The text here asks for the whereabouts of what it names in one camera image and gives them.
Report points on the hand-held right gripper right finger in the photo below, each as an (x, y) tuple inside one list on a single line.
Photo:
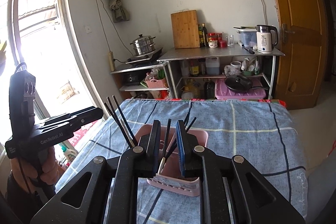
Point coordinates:
[(181, 145)]

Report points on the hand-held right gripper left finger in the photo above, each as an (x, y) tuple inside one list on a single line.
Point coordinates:
[(157, 145)]

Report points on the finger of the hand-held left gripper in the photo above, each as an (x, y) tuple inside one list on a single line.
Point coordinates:
[(52, 127), (84, 115)]

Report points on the white black chopstick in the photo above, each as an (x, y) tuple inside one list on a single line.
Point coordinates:
[(166, 140), (126, 119)]

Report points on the pink plastic utensil holder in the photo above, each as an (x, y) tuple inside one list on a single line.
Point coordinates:
[(170, 182)]

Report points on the person's left forearm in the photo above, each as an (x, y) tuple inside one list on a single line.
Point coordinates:
[(18, 195)]

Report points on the person's left hand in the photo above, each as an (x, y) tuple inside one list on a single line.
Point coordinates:
[(50, 169)]

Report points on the red patterned mat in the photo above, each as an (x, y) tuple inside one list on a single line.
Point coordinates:
[(84, 132)]

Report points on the white green detergent bottle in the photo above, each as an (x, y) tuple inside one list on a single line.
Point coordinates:
[(68, 154)]

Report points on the yellow cooking oil bottle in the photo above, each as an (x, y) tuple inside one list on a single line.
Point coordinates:
[(190, 90)]

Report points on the beige power strip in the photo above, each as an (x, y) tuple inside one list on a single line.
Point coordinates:
[(111, 61)]

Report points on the pink woven basket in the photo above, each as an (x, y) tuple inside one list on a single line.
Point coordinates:
[(157, 83)]

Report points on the dark vinegar jug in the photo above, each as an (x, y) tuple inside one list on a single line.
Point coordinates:
[(209, 89)]

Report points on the blue plaid tablecloth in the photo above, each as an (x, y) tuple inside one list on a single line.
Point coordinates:
[(249, 140)]

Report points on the small metal shelf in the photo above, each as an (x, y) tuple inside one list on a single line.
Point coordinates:
[(136, 69)]

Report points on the pink storage box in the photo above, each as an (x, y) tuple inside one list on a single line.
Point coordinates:
[(236, 95)]

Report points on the soy sauce bottle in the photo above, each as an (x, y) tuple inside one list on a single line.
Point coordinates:
[(194, 69)]

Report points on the black induction cooker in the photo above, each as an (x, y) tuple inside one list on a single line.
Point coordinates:
[(144, 57)]

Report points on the clear plastic jerry can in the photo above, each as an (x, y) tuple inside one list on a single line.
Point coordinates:
[(212, 66)]

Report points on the black frying pan with lid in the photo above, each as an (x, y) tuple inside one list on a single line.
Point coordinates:
[(239, 82)]

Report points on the stainless steel steamer pot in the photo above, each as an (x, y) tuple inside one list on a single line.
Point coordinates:
[(143, 45)]

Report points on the white ceramic bowl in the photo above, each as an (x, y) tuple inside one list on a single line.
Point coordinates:
[(235, 66)]

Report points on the metal kitchen rack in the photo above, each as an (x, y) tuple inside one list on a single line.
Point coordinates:
[(223, 52)]

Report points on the crumpled plastic bags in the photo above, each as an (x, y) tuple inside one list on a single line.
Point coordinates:
[(250, 65)]

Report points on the small red jar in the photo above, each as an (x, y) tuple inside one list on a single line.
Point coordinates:
[(223, 43)]

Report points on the green glass bottle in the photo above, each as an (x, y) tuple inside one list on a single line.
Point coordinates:
[(200, 36)]

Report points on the dark oil bottle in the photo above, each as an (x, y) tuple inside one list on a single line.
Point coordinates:
[(205, 36)]

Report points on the red lid jar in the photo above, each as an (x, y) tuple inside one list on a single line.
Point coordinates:
[(211, 37)]

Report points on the bamboo cutting board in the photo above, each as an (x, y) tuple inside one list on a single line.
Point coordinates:
[(185, 29)]

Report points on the glass mug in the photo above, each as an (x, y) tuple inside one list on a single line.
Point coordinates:
[(230, 40)]

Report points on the clear plastic food container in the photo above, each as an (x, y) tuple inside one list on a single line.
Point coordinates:
[(248, 37)]

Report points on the white electric kettle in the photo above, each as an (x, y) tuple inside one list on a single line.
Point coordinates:
[(265, 41)]

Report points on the wooden door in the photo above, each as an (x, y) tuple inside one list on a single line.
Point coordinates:
[(299, 29)]

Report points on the white wall switch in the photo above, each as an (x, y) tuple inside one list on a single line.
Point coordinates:
[(88, 29)]

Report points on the white window frame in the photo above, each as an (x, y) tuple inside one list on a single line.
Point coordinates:
[(71, 29)]

